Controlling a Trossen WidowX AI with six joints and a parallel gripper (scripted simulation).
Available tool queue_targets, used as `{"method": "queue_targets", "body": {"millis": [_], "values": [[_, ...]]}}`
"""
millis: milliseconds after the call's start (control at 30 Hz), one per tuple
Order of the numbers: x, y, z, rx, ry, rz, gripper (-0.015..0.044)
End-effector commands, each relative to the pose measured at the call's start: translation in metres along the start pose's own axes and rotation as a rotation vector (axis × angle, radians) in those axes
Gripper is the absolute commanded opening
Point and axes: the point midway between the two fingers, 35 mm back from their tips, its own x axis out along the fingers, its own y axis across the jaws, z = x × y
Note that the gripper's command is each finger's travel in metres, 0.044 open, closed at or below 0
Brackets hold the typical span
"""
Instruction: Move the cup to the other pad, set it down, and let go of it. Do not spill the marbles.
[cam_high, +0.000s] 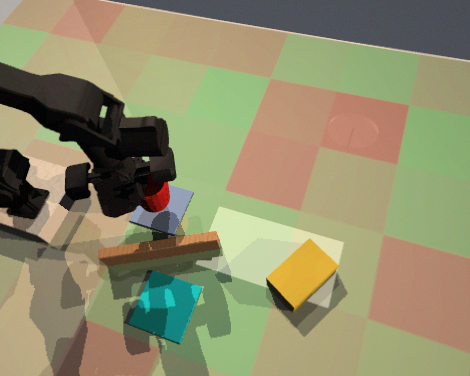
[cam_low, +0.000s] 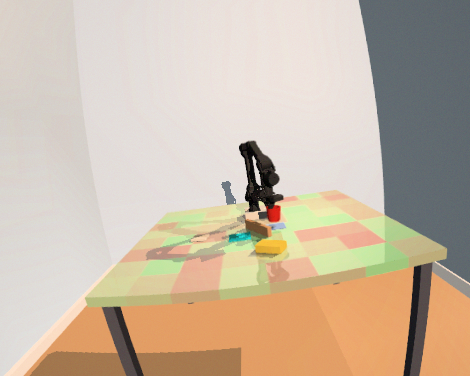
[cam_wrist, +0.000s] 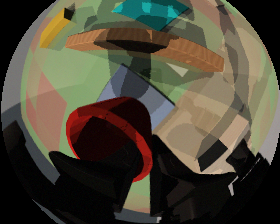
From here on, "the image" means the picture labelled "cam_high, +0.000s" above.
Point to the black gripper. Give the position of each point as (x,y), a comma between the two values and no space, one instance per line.
(162,169)

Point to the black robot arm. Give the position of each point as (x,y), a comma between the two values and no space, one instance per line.
(71,106)

